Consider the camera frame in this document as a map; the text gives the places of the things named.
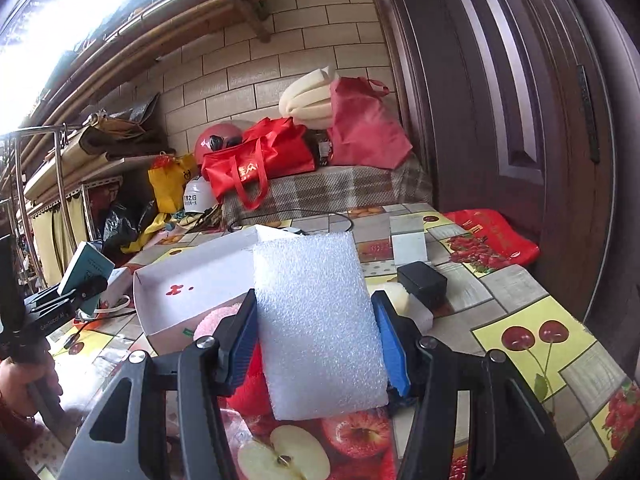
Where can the red plastic bag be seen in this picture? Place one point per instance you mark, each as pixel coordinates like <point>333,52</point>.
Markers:
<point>489,240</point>

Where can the pink helmet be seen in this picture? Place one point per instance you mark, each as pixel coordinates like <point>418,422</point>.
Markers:
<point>215,138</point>

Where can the metal shelf rack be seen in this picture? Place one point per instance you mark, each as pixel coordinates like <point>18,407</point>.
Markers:
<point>66,200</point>

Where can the plaid covered bench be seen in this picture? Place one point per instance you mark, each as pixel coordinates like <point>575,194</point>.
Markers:
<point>333,189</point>

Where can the red tote bag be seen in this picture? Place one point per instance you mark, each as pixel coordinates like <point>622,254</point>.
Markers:
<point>272,148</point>

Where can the pink plush toy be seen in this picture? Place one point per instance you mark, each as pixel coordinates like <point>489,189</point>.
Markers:
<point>208,325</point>

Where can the fruit pattern tablecloth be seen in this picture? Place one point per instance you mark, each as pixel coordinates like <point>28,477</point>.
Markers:
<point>594,405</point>

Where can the red plush toy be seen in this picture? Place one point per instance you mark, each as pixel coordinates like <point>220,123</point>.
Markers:
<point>252,397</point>

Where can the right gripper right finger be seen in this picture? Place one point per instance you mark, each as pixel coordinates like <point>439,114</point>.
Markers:
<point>399,336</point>

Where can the cream foam stack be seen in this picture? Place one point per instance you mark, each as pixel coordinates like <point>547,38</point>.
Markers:
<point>308,99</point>

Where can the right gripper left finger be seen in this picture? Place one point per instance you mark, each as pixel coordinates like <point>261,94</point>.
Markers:
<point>237,337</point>

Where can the black power adapter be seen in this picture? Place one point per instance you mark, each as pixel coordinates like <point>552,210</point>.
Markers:
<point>423,282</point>

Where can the dark red fabric bag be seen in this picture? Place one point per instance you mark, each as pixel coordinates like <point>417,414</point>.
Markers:
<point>363,131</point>

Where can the yellow shopping bag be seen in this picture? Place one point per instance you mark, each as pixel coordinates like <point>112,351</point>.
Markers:
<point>168,176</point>

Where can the teal booklet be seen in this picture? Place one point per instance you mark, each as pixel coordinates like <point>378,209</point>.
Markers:
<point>87,272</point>

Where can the white paper box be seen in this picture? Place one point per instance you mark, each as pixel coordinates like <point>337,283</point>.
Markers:
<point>116,296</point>

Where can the white cardboard box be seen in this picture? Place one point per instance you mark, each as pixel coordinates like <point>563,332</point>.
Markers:
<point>173,294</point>

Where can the person's left hand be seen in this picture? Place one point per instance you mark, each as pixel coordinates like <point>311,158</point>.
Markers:
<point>16,377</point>

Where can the white foam block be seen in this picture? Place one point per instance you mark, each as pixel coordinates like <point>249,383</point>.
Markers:
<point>321,348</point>

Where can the black plastic bag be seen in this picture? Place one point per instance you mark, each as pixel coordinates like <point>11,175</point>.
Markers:
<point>120,228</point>

